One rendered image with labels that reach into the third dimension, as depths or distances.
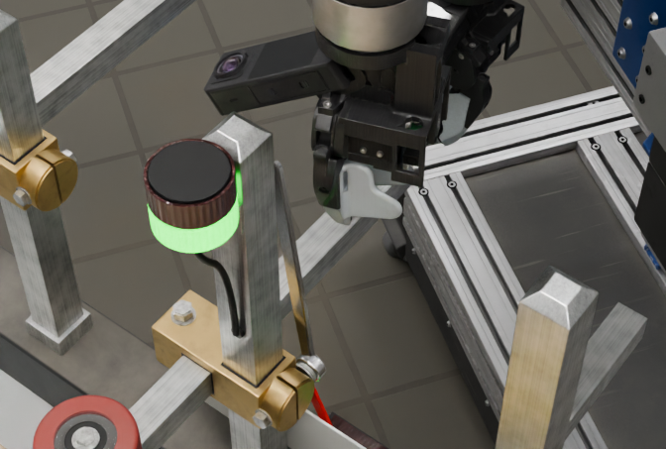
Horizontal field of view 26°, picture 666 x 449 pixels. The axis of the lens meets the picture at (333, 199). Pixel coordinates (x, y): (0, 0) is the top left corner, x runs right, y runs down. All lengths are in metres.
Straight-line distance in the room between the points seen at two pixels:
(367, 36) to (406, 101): 0.08
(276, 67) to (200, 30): 1.74
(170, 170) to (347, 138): 0.13
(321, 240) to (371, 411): 0.94
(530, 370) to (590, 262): 1.21
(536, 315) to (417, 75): 0.19
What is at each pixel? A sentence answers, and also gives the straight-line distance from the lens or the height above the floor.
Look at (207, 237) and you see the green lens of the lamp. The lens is 0.95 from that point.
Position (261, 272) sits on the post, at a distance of 1.07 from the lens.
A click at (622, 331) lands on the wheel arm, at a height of 0.82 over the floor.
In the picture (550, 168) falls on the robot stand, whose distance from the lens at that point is 2.22.
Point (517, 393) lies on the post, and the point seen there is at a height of 1.07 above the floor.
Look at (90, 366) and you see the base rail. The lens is 1.40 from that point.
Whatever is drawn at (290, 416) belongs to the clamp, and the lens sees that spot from 1.19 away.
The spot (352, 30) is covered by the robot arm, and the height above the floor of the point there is 1.23.
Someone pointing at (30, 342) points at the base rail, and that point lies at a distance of 1.43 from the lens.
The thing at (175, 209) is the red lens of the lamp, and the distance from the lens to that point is 0.93.
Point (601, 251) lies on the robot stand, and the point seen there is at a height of 0.21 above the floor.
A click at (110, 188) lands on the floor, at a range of 2.47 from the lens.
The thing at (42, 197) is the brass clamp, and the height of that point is 0.95.
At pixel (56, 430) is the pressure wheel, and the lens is 1.13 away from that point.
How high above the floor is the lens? 1.85
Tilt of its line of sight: 50 degrees down
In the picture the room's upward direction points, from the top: straight up
